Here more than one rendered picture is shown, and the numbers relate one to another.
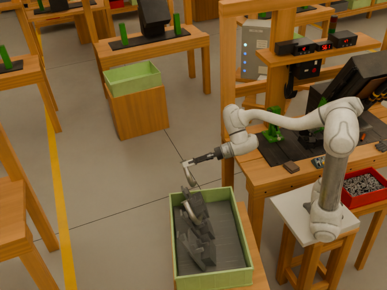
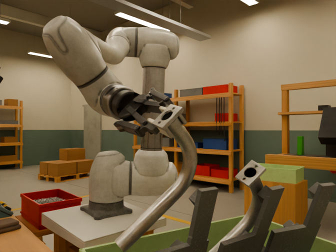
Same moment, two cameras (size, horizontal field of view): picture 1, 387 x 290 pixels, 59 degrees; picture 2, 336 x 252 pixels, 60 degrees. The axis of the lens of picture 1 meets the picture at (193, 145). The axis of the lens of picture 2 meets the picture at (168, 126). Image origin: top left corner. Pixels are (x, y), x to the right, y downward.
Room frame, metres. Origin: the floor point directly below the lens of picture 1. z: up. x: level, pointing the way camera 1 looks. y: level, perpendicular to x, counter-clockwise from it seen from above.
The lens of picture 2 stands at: (1.76, 0.55, 1.27)
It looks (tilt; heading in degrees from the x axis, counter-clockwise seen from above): 1 degrees up; 243
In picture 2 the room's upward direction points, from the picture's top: straight up
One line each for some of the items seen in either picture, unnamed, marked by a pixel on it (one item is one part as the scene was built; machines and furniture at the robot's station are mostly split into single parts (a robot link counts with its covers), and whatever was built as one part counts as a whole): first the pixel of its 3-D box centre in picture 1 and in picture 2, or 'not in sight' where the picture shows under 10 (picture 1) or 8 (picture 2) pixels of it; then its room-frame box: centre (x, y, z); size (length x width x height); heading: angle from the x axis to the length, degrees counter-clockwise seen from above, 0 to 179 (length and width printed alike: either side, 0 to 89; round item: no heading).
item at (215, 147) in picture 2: not in sight; (181, 136); (-1.73, -5.50, 1.10); 3.01 x 0.55 x 2.20; 110
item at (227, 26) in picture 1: (311, 65); not in sight; (2.46, -0.97, 1.36); 1.49 x 0.09 x 0.97; 103
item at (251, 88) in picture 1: (304, 77); not in sight; (2.53, -0.96, 1.23); 1.30 x 0.05 x 0.09; 103
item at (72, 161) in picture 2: not in sight; (68, 163); (0.58, -7.43, 0.37); 1.20 x 0.80 x 0.74; 28
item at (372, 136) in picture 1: (323, 136); not in sight; (2.17, -1.04, 0.89); 1.10 x 0.42 x 0.02; 103
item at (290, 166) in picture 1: (291, 167); (3, 225); (1.81, -0.68, 0.91); 0.10 x 0.08 x 0.03; 24
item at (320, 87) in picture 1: (329, 105); not in sight; (2.33, -1.12, 1.07); 0.30 x 0.18 x 0.34; 103
